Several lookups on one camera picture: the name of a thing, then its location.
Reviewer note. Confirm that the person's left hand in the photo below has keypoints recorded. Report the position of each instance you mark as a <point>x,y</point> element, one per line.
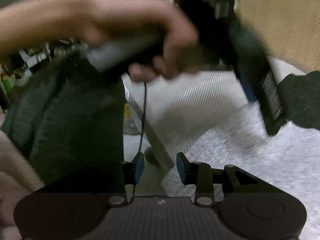
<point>150,12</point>

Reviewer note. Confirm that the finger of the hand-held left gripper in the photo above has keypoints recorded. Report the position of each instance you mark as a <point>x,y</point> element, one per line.
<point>248,90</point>
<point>275,127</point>

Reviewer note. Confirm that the grey woven bed mat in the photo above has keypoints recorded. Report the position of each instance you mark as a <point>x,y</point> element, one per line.
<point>187,105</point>

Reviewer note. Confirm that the stack of books and boxes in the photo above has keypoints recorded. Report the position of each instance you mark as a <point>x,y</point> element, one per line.
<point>32,57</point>

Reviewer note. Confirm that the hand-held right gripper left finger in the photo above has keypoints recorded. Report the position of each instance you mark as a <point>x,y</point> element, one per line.
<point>139,166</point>

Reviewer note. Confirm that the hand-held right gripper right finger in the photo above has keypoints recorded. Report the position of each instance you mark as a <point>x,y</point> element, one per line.
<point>181,168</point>

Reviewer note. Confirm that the grey and black knit sweater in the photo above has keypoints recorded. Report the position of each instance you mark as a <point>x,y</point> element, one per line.
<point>250,167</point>

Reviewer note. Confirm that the dark sweater with squirrel embroidery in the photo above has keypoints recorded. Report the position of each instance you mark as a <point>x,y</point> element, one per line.
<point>62,117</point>

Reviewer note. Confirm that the person's beige clothing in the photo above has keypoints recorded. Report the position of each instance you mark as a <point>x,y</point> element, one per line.
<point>15,175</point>

